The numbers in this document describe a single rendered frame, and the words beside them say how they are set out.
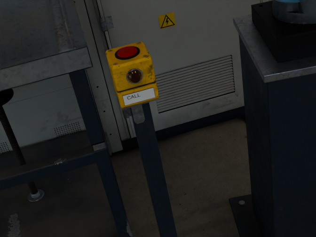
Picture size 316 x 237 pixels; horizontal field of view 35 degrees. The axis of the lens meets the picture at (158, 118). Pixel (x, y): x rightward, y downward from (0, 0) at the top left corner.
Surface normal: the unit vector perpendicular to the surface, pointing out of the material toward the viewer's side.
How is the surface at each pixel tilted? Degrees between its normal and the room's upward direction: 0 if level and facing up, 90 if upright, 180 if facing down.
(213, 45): 90
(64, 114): 90
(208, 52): 90
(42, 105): 90
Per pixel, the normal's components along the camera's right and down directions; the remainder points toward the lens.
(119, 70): 0.24, 0.54
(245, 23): -0.16, -0.80
